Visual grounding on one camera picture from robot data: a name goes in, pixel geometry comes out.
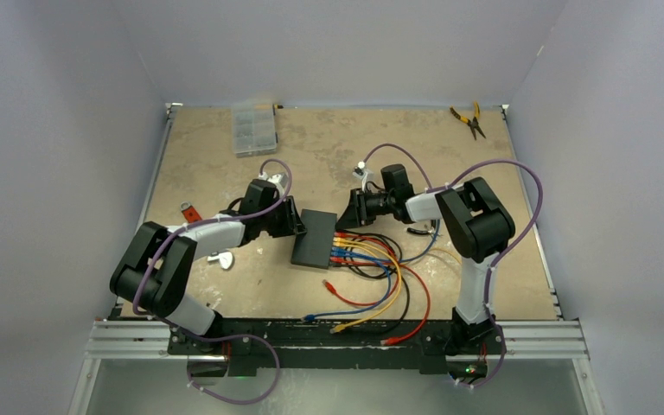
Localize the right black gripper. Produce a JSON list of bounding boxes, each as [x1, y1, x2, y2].
[[336, 188, 395, 230]]

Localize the black network switch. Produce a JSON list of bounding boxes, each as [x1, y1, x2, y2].
[[290, 209, 337, 270]]

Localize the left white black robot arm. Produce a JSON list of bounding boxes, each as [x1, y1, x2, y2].
[[109, 179, 306, 354]]

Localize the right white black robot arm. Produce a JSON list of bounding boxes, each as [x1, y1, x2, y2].
[[335, 163, 515, 352]]

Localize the small black cutters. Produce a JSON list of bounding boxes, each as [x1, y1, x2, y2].
[[406, 227, 434, 236]]

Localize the silver round metal piece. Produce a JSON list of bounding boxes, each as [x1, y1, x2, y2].
[[207, 251, 234, 271]]

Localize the clear plastic organizer box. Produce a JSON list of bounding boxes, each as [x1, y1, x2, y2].
[[231, 100, 278, 157]]

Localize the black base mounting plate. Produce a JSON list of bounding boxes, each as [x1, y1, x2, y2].
[[168, 317, 504, 379]]

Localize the yellow ethernet cable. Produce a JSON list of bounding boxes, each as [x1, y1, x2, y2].
[[331, 237, 463, 267], [329, 240, 404, 335]]

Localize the blue ethernet cable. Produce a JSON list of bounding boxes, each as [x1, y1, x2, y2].
[[301, 249, 395, 323], [331, 220, 442, 265]]

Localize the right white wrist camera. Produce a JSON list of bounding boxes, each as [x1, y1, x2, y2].
[[353, 161, 374, 188]]

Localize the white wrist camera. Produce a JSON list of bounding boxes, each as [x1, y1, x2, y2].
[[265, 173, 289, 195], [353, 161, 374, 188]]

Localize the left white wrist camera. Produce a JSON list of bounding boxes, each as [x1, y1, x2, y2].
[[265, 173, 289, 195]]

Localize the yellow handled pliers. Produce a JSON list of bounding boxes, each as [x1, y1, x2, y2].
[[449, 100, 487, 140]]

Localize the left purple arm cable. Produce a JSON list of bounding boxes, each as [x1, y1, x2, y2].
[[132, 158, 294, 406]]

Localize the aluminium frame rail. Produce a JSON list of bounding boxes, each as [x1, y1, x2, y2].
[[86, 103, 591, 362]]

